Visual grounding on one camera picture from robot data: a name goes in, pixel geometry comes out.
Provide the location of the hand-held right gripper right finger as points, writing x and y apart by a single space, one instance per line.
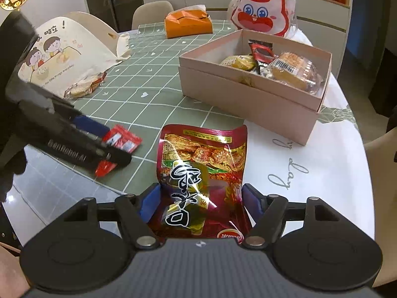
252 201

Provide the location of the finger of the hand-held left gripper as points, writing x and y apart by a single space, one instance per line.
91 125
114 156

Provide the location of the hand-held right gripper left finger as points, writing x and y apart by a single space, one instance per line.
150 203

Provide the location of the small red snack packet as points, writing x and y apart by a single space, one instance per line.
124 139

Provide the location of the dark red snack pouch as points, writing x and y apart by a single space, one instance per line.
201 161

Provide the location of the pink cardboard box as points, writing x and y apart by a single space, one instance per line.
248 108

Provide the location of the long clear biscuit packet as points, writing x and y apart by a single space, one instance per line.
294 71

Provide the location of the yellow snack packet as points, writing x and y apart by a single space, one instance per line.
238 62

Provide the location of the red black snack packet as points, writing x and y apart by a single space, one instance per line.
262 54

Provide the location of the red-edged cracker packet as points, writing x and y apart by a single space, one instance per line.
83 87

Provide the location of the white script print tablecloth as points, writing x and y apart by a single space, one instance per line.
310 177

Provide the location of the cream cartoon print bag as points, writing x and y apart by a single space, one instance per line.
68 52

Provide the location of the green checked tablecloth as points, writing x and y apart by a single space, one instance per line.
149 77

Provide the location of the glass door cabinet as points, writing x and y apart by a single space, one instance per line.
111 3

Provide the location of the beige chair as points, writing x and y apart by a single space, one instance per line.
383 192
152 14

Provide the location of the orange tissue box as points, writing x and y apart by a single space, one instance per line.
189 23

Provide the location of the white red rabbit bag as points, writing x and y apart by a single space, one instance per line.
262 6

